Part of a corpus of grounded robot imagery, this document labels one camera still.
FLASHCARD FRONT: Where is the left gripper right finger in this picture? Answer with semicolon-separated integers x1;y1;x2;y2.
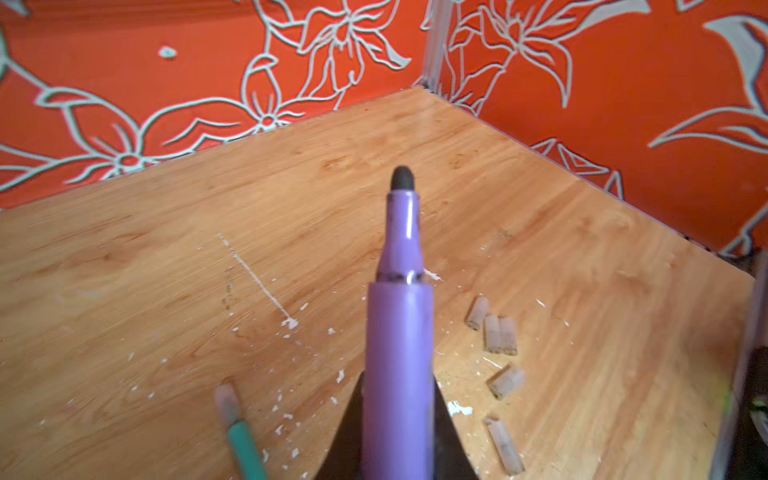
433;380;479;480

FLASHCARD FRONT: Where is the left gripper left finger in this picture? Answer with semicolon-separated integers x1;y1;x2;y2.
314;373;364;480

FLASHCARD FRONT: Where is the purple marker pen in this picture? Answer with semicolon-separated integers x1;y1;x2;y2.
361;166;435;479

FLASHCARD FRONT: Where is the green marker pen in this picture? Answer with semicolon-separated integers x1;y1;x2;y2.
221;417;267;480

